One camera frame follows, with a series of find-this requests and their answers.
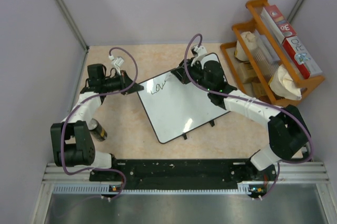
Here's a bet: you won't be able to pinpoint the red white box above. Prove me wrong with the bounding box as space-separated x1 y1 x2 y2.
282 36 323 79
260 5 297 42

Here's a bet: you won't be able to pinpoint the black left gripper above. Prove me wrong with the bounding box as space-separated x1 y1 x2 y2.
102 70 143 95

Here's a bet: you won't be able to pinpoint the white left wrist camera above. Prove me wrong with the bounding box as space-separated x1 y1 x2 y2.
108 55 124 75

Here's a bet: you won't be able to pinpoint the cream paper bag lower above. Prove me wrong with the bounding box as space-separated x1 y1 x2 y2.
269 65 302 100

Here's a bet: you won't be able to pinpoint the brown cardboard box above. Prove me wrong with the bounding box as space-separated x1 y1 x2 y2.
236 62 257 84

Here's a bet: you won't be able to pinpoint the orange wooden shelf rack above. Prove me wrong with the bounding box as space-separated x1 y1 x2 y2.
220 0 325 107

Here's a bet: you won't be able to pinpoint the black white marker pen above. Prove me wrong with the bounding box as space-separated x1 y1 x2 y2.
164 74 172 82

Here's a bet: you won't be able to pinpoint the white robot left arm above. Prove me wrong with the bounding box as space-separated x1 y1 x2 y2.
51 64 144 180

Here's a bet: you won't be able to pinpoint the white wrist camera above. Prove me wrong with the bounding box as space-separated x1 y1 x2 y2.
108 55 124 75
191 45 207 65

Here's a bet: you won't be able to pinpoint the clear plastic straw pack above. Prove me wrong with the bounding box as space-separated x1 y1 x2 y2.
254 29 280 68

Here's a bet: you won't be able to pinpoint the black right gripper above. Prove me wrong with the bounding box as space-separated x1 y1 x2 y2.
172 57 213 92

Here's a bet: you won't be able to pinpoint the cream paper bag upper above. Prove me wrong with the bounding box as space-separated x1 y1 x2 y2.
234 32 258 62

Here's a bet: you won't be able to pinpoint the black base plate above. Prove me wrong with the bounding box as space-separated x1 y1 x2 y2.
89 159 277 190

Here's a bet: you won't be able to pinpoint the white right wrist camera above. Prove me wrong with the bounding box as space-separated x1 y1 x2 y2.
191 45 207 65

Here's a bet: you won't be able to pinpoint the cream paper bag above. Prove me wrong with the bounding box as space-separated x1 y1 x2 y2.
269 65 302 100
234 32 258 62

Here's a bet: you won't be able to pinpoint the grey slotted cable duct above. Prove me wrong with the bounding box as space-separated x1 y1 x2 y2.
53 184 263 196

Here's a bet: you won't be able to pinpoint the white whiteboard black frame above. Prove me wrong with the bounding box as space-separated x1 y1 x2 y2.
136 52 232 145

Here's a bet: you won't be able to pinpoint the black yellow drink can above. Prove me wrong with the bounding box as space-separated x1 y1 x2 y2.
88 118 107 141

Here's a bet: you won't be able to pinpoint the red white box lower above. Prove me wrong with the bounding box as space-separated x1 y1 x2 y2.
282 36 323 79

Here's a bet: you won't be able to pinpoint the red white box upper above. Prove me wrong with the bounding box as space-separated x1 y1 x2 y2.
260 5 297 42

